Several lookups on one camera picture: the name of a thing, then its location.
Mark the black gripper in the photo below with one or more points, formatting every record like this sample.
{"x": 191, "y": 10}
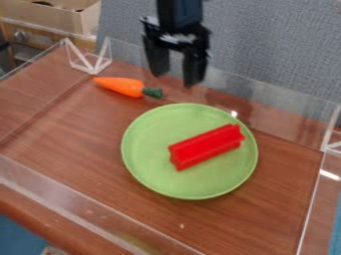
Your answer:
{"x": 180, "y": 34}

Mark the red plastic block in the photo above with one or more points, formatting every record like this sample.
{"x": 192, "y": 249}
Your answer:
{"x": 205, "y": 146}

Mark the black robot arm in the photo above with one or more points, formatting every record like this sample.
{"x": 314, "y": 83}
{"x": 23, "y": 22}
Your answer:
{"x": 180, "y": 8}

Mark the green plate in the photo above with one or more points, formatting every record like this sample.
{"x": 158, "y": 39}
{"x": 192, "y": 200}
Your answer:
{"x": 168, "y": 125}

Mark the orange toy carrot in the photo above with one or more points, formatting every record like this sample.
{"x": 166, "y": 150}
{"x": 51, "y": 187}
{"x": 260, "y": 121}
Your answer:
{"x": 129, "y": 87}

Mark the cardboard box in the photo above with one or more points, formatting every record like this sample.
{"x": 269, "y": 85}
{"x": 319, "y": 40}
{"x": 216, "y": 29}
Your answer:
{"x": 74, "y": 16}

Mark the clear acrylic corner bracket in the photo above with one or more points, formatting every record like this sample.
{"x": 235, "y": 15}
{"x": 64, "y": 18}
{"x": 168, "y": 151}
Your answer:
{"x": 89, "y": 62}

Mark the clear acrylic tray wall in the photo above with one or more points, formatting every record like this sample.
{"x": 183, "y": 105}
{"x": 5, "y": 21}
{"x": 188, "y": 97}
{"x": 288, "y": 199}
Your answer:
{"x": 68, "y": 189}

